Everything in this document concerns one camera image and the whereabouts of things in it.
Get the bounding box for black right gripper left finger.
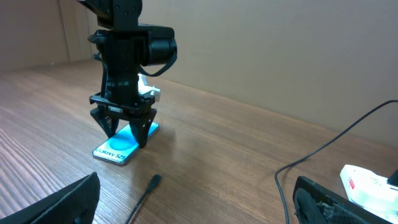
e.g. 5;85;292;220
1;172;100;224

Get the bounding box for teal screen smartphone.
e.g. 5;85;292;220
92;122;160;166

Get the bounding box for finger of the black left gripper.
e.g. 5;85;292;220
129;108;157;148
90;107;119;138

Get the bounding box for black USB charger cable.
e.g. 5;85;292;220
124;99;398;224

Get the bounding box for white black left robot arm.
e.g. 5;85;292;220
79;0;177;148

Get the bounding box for black left camera cable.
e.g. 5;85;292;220
138;51;178;78

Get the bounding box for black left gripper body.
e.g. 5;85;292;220
90;75;155;120

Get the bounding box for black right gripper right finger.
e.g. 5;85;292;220
293;176;391;224

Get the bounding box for white power strip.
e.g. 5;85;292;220
340;165;397;224

